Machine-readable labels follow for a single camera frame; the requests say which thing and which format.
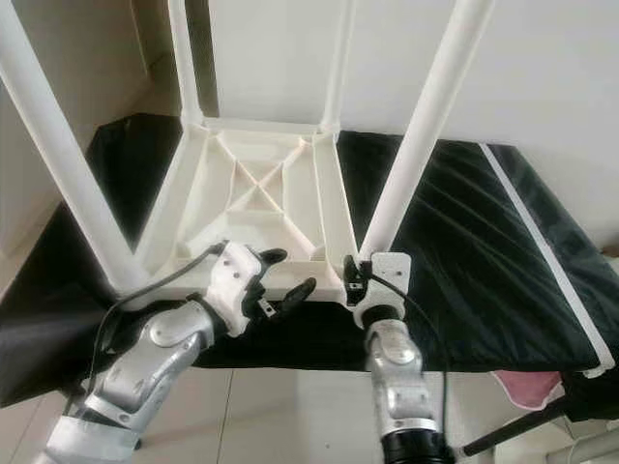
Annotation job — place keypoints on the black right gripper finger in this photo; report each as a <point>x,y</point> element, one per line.
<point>351,277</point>

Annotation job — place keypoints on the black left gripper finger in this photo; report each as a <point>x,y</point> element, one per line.
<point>273,256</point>
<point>298,294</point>

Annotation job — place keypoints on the white plastic table leg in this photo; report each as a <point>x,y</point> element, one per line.
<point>338,58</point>
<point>430,126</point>
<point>73,155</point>
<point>184,58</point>

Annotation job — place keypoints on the pink cloth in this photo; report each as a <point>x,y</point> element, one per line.
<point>527,387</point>

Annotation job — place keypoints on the black metal table leg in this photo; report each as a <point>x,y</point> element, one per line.
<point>542,420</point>

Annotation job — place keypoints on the white round floor base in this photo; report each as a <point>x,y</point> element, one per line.
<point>590,448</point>

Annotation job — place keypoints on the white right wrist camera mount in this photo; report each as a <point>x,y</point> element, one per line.
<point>391,275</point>

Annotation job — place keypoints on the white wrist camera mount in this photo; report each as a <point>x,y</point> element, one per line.
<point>391,275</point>
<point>237,271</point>

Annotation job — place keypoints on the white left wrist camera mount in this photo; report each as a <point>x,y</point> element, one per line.
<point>237,271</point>

